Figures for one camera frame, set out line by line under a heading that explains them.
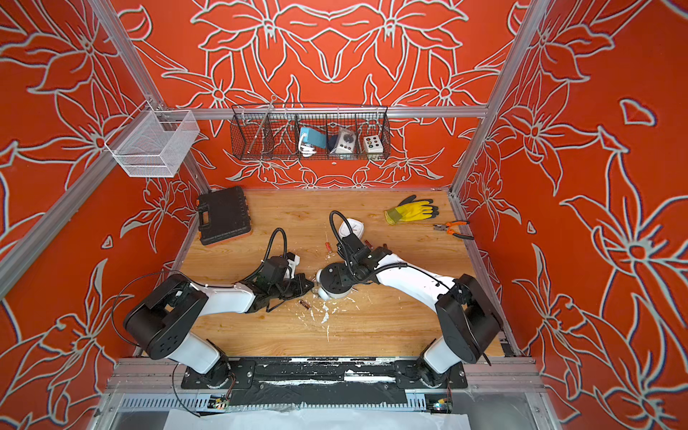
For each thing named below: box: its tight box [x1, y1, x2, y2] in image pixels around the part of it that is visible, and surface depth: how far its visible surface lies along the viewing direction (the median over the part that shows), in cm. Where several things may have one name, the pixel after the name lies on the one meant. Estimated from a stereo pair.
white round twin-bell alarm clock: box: [316, 261, 356, 301], surface depth 87 cm
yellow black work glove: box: [384, 194, 439, 225], surface depth 112 cm
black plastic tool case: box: [197, 186, 252, 246], surface depth 106 cm
